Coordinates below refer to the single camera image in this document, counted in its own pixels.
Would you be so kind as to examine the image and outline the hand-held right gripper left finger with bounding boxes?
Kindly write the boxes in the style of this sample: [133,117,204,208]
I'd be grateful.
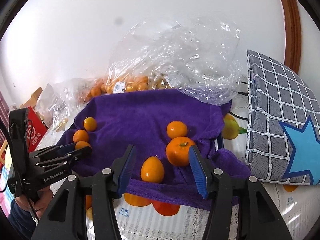
[30,144,138,240]

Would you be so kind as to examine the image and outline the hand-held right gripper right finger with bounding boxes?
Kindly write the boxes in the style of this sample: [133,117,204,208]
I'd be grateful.
[188,145,293,240]

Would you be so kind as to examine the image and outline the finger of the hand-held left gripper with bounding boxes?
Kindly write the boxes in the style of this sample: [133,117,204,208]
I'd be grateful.
[29,142,78,162]
[35,146,93,172]

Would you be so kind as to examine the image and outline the large orange with green stem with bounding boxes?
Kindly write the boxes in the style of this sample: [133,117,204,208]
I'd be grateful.
[166,136,197,167]

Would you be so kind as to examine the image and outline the purple towel covered tray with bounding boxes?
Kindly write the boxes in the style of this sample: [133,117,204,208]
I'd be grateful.
[56,89,252,210]

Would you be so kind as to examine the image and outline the person's left forearm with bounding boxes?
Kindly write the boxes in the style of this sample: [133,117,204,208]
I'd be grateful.
[7,200,40,240]

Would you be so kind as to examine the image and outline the person's left hand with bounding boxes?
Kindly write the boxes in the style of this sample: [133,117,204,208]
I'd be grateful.
[15,189,54,218]

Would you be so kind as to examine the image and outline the red paper bag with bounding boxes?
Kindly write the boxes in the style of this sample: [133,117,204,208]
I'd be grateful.
[26,106,48,152]

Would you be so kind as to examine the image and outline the white plastic bag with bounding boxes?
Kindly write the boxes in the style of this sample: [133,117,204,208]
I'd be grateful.
[35,82,63,128]

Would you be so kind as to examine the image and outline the small clear plastic bag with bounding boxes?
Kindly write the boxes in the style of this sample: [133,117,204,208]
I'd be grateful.
[51,77,105,133]

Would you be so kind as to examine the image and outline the heap of bagged oranges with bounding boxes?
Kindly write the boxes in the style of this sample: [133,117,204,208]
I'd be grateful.
[82,75,173,103]

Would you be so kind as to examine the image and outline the grey checked bag blue star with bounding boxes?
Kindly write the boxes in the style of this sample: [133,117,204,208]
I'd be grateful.
[244,49,320,186]

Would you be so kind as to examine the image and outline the crumpled clear plastic bag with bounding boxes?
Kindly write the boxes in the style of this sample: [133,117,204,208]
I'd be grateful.
[110,17,244,105]

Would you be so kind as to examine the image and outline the black cable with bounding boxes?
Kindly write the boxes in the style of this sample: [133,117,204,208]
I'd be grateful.
[225,81,249,122]

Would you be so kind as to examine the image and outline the brown wooden door frame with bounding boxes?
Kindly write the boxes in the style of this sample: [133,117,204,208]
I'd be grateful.
[274,0,302,74]

